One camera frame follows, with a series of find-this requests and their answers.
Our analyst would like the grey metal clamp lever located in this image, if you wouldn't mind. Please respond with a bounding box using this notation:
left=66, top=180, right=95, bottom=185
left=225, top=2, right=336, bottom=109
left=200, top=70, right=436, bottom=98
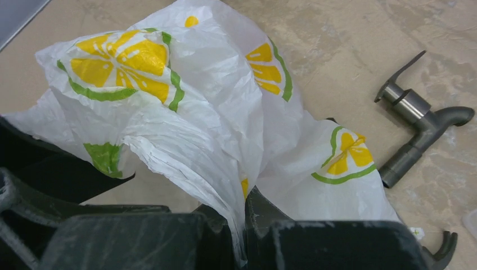
left=374, top=50, right=475, bottom=188

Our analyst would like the small black claw hammer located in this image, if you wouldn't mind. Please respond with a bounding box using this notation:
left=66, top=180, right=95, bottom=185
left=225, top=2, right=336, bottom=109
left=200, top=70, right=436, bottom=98
left=421, top=231, right=458, bottom=270

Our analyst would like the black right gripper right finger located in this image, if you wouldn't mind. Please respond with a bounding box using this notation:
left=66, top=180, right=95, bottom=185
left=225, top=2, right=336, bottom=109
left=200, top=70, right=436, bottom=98
left=244, top=187, right=429, bottom=269

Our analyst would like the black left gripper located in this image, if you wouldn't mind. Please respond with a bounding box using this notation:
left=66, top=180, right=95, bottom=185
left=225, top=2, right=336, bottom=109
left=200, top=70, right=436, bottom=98
left=1, top=118, right=169, bottom=269

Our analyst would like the white plastic shopping bag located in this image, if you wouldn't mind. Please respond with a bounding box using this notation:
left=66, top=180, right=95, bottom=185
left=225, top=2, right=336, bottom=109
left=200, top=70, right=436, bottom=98
left=6, top=1, right=398, bottom=266

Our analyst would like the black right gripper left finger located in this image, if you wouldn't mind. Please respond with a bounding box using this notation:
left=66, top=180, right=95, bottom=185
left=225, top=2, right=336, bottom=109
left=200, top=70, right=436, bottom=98
left=39, top=212, right=238, bottom=269

